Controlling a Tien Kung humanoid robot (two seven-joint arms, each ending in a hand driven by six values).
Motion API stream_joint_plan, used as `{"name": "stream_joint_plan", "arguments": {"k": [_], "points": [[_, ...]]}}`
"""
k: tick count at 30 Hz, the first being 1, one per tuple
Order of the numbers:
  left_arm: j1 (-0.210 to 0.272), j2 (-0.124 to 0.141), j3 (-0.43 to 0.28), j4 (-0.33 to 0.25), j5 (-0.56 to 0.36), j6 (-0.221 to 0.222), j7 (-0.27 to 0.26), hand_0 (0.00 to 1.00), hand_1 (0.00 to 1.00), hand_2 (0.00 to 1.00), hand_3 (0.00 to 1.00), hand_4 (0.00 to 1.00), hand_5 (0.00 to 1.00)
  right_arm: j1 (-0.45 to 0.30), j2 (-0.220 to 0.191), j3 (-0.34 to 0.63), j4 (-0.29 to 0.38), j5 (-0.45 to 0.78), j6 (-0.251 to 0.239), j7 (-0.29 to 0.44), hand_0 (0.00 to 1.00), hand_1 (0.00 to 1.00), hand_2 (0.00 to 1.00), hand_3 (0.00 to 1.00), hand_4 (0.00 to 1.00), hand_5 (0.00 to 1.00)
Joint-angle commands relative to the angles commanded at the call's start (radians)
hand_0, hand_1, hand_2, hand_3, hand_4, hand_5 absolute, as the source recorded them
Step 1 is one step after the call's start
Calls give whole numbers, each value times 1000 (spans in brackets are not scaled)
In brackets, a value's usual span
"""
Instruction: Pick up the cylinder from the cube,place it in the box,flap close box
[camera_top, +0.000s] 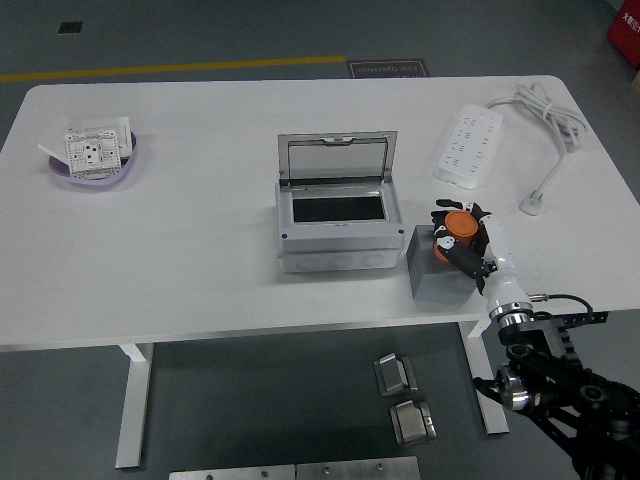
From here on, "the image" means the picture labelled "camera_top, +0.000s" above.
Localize purple shallow bowl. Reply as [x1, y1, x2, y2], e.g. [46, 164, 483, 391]
[47, 130, 139, 188]

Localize grey electrical enclosure box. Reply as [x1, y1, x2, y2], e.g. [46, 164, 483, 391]
[274, 179, 406, 275]

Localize white table leg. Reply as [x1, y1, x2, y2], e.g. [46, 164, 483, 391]
[115, 343, 155, 470]
[459, 319, 510, 436]

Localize metal block on floor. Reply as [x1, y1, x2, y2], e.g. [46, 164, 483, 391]
[373, 352, 419, 398]
[389, 398, 438, 447]

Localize white wall socket panel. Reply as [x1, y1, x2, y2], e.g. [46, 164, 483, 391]
[63, 127, 124, 180]

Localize orange cylinder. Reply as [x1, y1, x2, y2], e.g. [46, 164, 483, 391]
[432, 210, 480, 262]

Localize black table control panel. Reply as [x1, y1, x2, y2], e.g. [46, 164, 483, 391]
[562, 311, 610, 325]

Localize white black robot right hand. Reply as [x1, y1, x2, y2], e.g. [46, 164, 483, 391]
[430, 198, 532, 316]

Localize white power strip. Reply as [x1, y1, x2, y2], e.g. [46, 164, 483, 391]
[432, 103, 504, 190]

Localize small white flat piece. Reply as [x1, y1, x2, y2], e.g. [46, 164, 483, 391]
[37, 142, 69, 164]

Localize yellow floor tape line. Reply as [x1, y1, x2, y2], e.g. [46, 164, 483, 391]
[0, 54, 347, 84]

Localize black floor sign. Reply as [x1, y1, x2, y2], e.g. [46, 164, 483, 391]
[348, 57, 430, 80]

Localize white power cord with plug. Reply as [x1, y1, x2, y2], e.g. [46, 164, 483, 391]
[485, 81, 587, 217]

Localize grey metal plate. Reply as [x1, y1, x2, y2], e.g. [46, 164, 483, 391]
[295, 455, 421, 480]
[168, 463, 297, 480]

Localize plain white switch plate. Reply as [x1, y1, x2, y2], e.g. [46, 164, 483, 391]
[74, 115, 134, 151]

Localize grey cube with round hole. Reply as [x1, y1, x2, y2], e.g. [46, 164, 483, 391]
[405, 224, 484, 305]

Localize red box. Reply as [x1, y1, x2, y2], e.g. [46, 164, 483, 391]
[606, 0, 640, 64]

